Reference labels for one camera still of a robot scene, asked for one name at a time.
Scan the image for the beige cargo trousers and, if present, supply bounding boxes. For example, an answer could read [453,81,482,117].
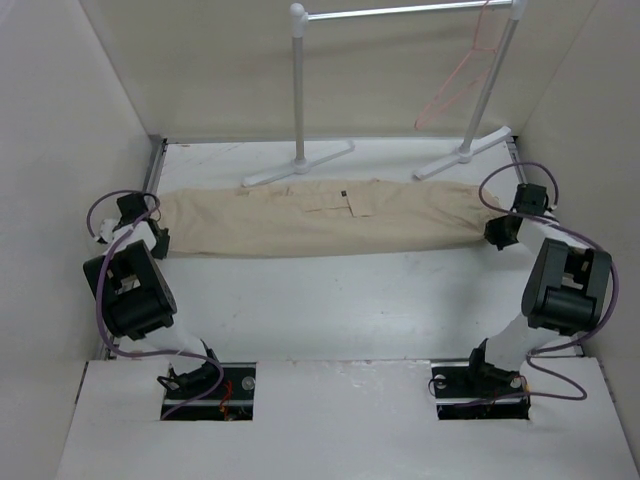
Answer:
[160,179,499,258]

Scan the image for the pink wire hanger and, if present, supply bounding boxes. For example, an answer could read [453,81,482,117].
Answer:
[413,1,498,131]

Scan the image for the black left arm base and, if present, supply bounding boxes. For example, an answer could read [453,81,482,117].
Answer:
[157,362,257,422]

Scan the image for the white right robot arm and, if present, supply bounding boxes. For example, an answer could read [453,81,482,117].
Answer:
[463,183,613,396]

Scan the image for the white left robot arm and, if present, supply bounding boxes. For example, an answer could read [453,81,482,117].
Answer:
[83,189,225,399]

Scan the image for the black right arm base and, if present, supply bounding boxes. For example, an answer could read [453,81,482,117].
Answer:
[427,340,531,420]

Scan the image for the white clothes rack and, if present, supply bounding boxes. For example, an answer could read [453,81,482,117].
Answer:
[241,1,526,187]

